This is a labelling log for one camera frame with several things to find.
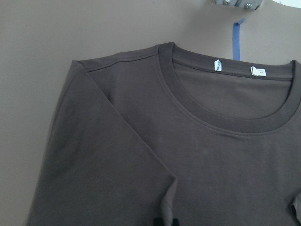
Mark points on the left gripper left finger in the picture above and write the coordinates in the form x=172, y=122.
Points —
x=157, y=222

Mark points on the brown t-shirt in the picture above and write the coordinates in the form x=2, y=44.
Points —
x=159, y=133

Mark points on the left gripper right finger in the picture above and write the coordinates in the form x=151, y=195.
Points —
x=175, y=222

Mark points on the aluminium post foot bracket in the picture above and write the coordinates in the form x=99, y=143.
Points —
x=244, y=4

